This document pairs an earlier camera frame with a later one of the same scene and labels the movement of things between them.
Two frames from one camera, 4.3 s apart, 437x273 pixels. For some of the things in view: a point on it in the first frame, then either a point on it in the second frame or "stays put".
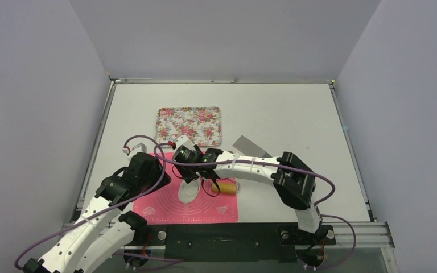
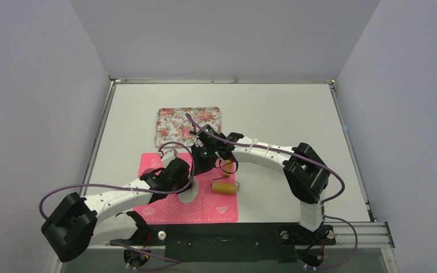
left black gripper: x=165 y=180 -> x=185 y=182
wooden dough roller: x=229 y=188 stays put
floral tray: x=202 y=124 stays put
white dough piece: x=187 y=193 stays put
